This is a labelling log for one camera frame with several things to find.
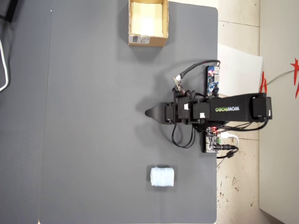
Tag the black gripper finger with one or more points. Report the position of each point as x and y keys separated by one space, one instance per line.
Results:
x=155 y=113

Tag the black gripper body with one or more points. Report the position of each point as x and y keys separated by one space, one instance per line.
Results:
x=170 y=113

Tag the light blue yarn block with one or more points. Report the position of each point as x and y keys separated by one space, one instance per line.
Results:
x=162 y=176

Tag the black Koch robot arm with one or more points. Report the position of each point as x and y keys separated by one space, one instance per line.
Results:
x=229 y=109

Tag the open cardboard box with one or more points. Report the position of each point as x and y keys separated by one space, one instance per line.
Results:
x=149 y=23

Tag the motor controller circuit board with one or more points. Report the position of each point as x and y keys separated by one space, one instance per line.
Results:
x=210 y=142

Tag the blue circuit board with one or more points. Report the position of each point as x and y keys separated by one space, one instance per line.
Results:
x=212 y=80

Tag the white paper sheet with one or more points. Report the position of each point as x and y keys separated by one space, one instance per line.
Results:
x=238 y=74

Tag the white curved tube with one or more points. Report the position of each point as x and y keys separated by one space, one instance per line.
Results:
x=5 y=67

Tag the black flat object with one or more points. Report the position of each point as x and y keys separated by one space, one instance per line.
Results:
x=8 y=9

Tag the small wrist camera board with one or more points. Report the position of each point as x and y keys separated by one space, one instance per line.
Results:
x=179 y=86

